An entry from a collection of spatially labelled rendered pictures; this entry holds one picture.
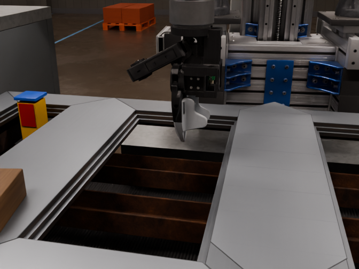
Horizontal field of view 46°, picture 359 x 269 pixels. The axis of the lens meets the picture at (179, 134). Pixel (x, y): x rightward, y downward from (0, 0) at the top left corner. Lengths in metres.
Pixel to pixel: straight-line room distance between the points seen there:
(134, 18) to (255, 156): 7.34
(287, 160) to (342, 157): 0.47
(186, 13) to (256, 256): 0.38
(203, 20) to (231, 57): 0.74
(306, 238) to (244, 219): 0.09
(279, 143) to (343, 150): 0.46
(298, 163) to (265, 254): 0.30
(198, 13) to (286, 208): 0.34
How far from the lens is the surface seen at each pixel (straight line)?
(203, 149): 1.27
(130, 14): 8.13
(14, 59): 1.46
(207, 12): 0.71
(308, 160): 0.86
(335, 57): 1.48
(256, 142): 0.92
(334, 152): 1.33
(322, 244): 0.63
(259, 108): 1.13
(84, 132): 0.98
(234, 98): 1.48
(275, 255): 0.59
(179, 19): 0.70
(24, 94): 1.15
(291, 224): 0.66
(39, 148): 0.92
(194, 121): 0.76
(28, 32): 1.53
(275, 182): 0.76
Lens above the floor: 1.20
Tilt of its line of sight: 22 degrees down
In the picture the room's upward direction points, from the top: straight up
